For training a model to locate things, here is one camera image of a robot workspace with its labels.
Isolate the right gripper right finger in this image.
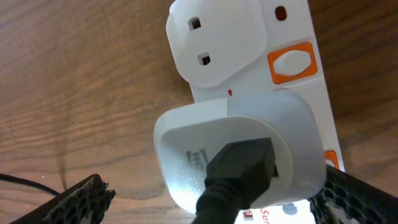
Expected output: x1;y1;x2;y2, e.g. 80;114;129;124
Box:
308;165;397;223

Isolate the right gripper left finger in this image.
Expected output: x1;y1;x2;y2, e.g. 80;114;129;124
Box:
11;174;116;224

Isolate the black USB charging cable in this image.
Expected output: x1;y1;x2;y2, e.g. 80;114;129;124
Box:
0;137;277;224

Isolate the white USB charger plug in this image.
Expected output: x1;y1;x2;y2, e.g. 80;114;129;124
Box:
154;90;326;213

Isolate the white power strip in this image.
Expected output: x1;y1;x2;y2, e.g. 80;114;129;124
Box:
154;0;344;223

